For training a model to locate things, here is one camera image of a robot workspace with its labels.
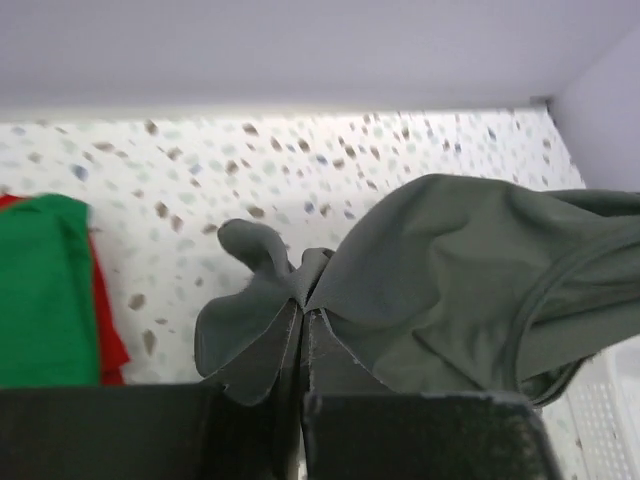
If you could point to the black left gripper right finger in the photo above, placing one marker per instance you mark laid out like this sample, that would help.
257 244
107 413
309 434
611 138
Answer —
356 428

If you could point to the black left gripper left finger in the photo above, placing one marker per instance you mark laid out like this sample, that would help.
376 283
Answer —
240 423

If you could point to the grey t-shirt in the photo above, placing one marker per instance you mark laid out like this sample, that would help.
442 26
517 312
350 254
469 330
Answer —
449 283

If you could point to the folded red t-shirt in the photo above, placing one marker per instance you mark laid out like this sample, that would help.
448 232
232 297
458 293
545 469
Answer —
107 330

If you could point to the folded green t-shirt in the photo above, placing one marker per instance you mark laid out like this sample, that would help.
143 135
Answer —
45 290

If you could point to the white plastic basket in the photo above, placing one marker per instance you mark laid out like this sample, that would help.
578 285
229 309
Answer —
604 401

